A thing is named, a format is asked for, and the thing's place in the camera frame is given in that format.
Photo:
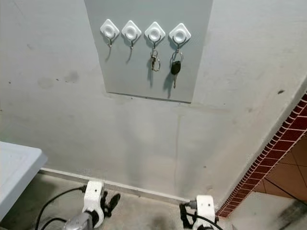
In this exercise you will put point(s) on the white baseboard strip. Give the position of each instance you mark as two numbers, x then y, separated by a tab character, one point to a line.
124	187

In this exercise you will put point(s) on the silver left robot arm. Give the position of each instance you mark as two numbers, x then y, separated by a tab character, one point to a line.
79	223

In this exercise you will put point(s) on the grey wall board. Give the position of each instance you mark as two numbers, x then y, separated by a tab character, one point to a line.
124	72

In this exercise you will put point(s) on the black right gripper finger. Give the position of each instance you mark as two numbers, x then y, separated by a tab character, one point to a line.
186	216

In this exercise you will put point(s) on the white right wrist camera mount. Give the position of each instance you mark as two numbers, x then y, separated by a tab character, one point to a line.
205	207

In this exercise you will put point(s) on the white plastic folding table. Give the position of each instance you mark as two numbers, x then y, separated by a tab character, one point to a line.
19	172

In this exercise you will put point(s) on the white square adhesive hook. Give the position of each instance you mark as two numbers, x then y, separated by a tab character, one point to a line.
180	34
131	31
110	29
155	32

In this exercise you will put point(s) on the red brick tile skirting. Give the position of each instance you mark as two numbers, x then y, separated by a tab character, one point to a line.
264	158

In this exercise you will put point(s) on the silver key bunch with rings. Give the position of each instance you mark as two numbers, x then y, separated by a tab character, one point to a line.
154	61

